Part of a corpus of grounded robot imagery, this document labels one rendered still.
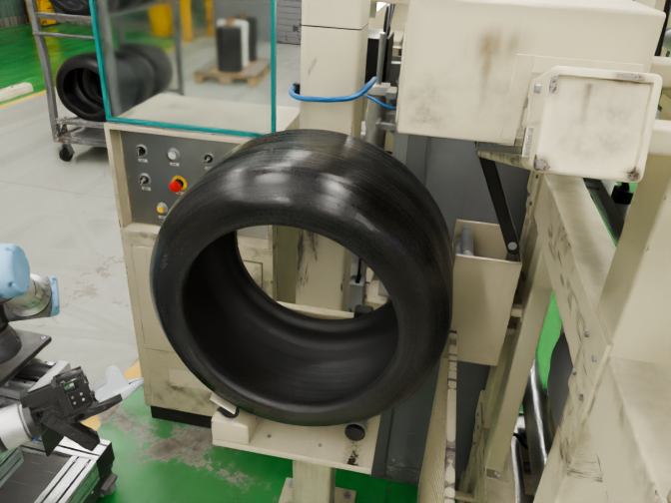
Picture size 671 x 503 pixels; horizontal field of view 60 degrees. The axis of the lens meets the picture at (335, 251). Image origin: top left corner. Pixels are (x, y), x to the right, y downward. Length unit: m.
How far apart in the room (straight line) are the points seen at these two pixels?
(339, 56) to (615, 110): 0.81
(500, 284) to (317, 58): 0.65
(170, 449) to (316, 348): 1.19
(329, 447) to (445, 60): 0.97
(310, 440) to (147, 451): 1.22
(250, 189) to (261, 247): 0.97
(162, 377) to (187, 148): 0.96
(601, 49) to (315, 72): 0.77
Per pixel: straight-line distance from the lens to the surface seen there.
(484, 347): 1.49
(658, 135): 0.69
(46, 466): 2.29
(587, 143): 0.58
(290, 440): 1.40
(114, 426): 2.65
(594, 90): 0.58
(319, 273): 1.50
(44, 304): 1.76
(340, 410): 1.19
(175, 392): 2.47
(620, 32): 0.66
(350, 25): 1.28
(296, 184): 0.97
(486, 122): 0.66
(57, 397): 1.21
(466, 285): 1.39
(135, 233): 2.10
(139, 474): 2.46
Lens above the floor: 1.84
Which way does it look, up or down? 29 degrees down
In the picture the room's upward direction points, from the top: 3 degrees clockwise
